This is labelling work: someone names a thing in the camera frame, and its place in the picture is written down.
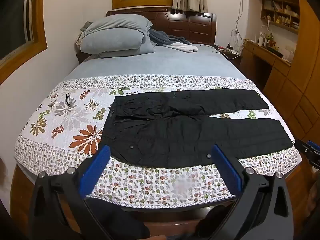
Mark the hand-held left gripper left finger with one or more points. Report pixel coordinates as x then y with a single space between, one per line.
96 170

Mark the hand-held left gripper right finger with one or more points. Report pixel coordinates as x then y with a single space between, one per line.
226 170

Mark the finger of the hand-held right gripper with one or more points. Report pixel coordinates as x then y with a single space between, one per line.
308 152

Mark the black pants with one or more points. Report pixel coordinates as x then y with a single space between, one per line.
190 140

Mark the floral quilt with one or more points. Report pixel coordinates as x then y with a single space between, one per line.
62 120

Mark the eyeglasses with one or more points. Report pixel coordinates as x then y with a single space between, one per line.
68 101

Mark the wooden desk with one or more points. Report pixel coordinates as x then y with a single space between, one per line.
265 57

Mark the bedside table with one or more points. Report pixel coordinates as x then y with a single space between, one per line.
230 55

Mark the light blue bed sheet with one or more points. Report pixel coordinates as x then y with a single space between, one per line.
155 62

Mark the white bottle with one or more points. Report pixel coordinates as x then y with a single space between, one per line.
261 38

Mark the white cloth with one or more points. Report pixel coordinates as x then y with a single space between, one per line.
182 47

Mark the grey beige clothes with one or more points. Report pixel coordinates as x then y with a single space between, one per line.
83 31

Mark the grey blue blanket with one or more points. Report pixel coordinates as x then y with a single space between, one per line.
162 37

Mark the dark wooden headboard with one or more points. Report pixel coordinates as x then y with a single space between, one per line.
190 25

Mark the large wooden framed window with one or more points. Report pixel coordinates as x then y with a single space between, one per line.
17 17

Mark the wooden wall shelf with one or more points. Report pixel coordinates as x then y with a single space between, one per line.
280 12

